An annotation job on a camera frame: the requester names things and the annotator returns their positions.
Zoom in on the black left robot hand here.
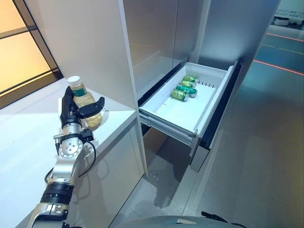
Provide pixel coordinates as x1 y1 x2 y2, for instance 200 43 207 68
59 85 105 130

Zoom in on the stainless steel fridge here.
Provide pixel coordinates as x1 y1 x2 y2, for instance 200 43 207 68
123 0 281 179

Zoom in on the black framed window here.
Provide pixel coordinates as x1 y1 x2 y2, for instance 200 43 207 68
0 0 64 110

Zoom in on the tall white side panel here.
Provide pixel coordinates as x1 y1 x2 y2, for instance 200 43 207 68
25 0 149 178

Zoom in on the white banner with text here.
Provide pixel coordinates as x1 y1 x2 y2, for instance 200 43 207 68
273 8 304 26

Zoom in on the fridge drawer with white bin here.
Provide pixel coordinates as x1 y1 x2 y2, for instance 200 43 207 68
138 60 242 173

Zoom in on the white counter cabinet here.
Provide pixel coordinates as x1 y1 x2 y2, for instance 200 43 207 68
0 78 148 228

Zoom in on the grey robot torso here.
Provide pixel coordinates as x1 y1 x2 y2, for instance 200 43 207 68
123 210 240 228

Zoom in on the green drink can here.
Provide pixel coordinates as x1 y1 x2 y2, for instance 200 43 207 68
171 89 190 102
176 84 198 98
180 80 197 89
182 75 199 84

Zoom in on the yellow drink bottle white cap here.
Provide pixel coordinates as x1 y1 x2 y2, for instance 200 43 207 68
67 75 105 131

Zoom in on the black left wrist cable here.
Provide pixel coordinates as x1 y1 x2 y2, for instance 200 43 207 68
45 140 97 183

